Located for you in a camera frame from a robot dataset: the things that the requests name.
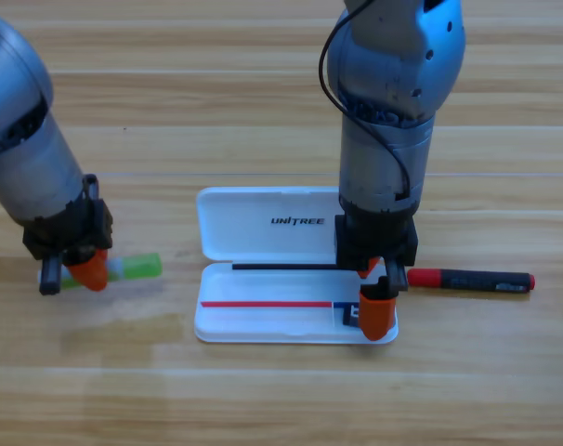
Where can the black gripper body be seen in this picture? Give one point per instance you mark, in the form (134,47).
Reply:
(374,237)
(72,232)

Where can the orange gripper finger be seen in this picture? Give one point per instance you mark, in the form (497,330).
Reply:
(91,274)
(378,316)
(366,270)

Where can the green white highlighter pen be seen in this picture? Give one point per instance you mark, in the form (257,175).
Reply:
(142,266)

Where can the black marker with red cap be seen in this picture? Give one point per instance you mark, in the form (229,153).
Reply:
(472,280)

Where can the white Unitree pencil case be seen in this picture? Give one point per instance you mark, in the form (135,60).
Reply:
(263,320)

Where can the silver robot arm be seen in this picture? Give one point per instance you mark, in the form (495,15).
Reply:
(26,162)
(383,158)

